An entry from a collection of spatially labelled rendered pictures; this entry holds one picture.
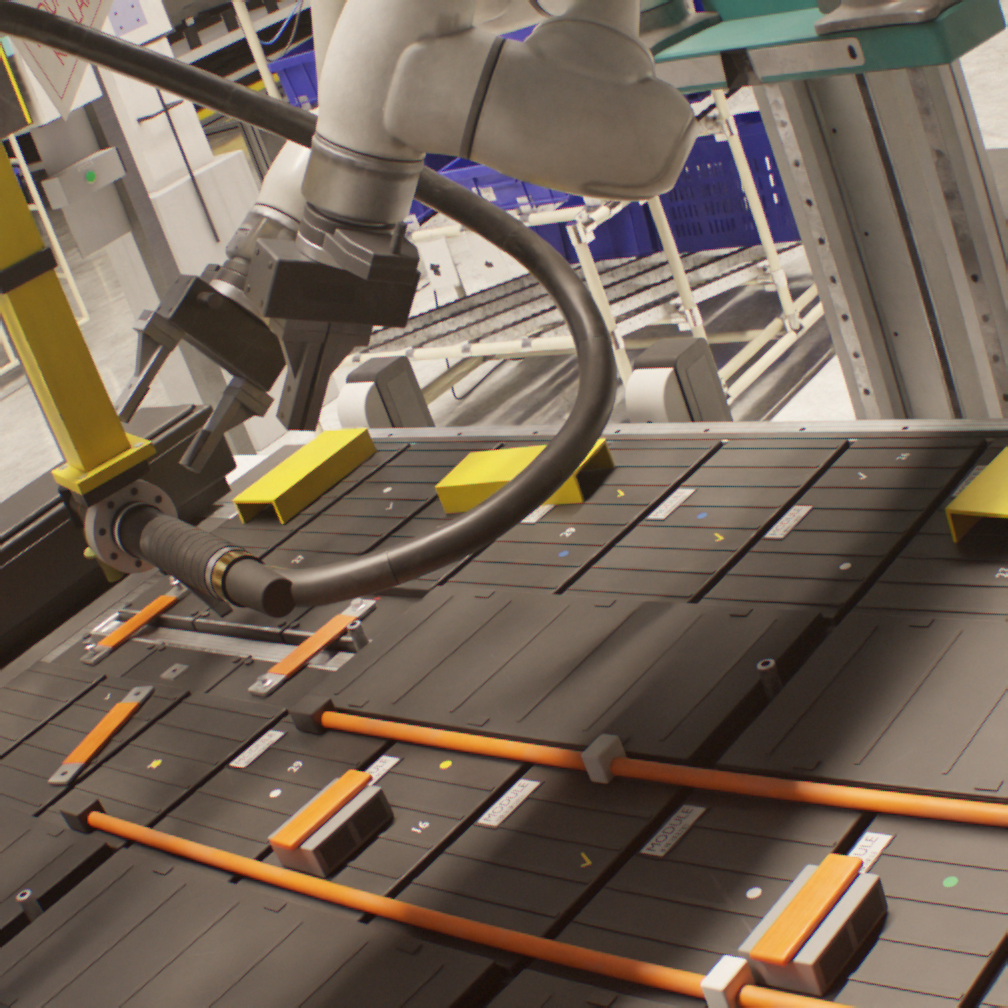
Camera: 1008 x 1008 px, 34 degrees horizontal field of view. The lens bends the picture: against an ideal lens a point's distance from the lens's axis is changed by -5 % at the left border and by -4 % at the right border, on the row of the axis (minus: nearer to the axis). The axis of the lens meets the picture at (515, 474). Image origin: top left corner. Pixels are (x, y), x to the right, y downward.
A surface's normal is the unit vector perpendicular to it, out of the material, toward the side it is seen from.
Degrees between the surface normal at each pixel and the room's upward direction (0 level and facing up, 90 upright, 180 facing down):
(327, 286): 107
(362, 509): 0
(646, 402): 69
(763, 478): 0
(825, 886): 0
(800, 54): 90
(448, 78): 82
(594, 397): 36
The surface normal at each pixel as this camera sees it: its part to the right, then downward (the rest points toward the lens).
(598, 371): 0.04, -0.62
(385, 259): 0.47, 0.47
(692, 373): 0.73, 0.00
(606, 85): 0.15, -0.34
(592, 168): -0.07, 0.72
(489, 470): -0.33, -0.87
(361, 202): 0.11, 0.42
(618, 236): -0.63, 0.32
